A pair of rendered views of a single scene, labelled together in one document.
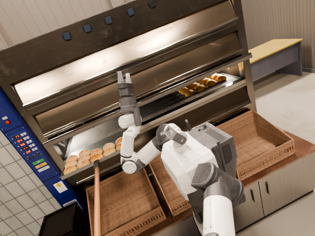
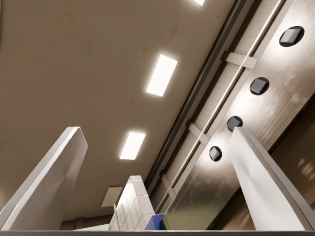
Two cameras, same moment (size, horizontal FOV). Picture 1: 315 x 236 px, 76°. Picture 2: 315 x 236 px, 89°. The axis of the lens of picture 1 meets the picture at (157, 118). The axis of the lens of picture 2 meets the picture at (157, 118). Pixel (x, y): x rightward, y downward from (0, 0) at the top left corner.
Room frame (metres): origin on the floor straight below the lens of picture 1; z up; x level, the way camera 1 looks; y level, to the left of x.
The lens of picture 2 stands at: (1.05, 0.02, 1.67)
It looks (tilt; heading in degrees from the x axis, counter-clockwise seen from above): 52 degrees up; 43
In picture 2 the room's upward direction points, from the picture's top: 37 degrees counter-clockwise
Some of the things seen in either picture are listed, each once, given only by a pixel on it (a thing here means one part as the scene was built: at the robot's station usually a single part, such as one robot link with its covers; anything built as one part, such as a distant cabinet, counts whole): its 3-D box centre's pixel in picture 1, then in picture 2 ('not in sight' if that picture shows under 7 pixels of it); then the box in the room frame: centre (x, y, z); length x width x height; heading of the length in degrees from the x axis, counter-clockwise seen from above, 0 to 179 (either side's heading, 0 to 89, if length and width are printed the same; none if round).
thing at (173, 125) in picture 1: (176, 136); not in sight; (0.76, -0.05, 1.47); 0.10 x 0.07 x 0.09; 12
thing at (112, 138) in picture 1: (97, 150); not in sight; (1.46, 0.55, 1.19); 0.55 x 0.36 x 0.03; 97
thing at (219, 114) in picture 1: (165, 131); not in sight; (1.64, -0.02, 1.02); 1.79 x 0.11 x 0.19; 97
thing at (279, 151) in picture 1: (246, 142); not in sight; (1.45, -0.67, 0.72); 0.56 x 0.49 x 0.28; 97
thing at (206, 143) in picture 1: (199, 164); not in sight; (0.77, -0.11, 1.27); 0.34 x 0.30 x 0.36; 12
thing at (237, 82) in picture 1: (159, 118); not in sight; (1.67, -0.02, 1.16); 1.80 x 0.06 x 0.04; 97
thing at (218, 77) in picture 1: (194, 80); not in sight; (2.15, -0.54, 1.21); 0.61 x 0.48 x 0.06; 7
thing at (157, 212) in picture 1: (123, 202); not in sight; (1.30, 0.53, 0.72); 0.56 x 0.49 x 0.28; 99
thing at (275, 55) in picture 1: (261, 69); not in sight; (3.80, -2.34, 0.36); 1.36 x 0.70 x 0.73; 98
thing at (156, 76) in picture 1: (145, 80); not in sight; (1.64, -0.02, 1.54); 1.79 x 0.11 x 0.19; 97
